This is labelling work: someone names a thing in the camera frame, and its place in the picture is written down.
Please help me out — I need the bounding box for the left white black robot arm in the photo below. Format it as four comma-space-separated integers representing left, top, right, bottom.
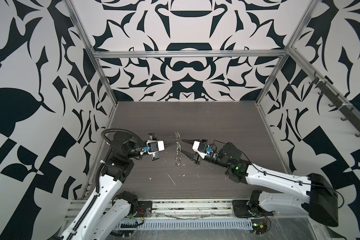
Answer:
57, 129, 178, 240

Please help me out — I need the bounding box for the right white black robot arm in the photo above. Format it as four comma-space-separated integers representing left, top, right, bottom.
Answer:
184, 139, 339, 227

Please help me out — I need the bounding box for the small green circuit board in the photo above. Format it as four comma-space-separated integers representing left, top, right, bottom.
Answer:
251, 219, 269, 236

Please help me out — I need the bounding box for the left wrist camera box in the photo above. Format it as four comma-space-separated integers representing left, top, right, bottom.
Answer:
147, 140, 165, 155

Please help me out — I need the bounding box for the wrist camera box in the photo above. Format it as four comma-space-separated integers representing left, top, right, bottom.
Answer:
192, 140, 213, 159
147, 140, 165, 155

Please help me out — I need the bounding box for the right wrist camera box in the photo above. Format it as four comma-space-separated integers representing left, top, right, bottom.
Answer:
192, 140, 213, 159

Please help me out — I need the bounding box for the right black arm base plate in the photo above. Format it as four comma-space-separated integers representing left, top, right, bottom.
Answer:
232, 200, 274, 218

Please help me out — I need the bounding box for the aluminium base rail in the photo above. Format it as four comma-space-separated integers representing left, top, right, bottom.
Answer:
64, 197, 320, 221

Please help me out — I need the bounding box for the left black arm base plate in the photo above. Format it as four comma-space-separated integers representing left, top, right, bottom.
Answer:
133, 200, 153, 218

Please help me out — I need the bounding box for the white slotted cable duct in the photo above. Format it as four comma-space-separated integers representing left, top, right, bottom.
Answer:
115, 219, 253, 231

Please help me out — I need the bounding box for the black wall hook rail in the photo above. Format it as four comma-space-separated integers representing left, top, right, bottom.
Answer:
310, 71, 360, 138

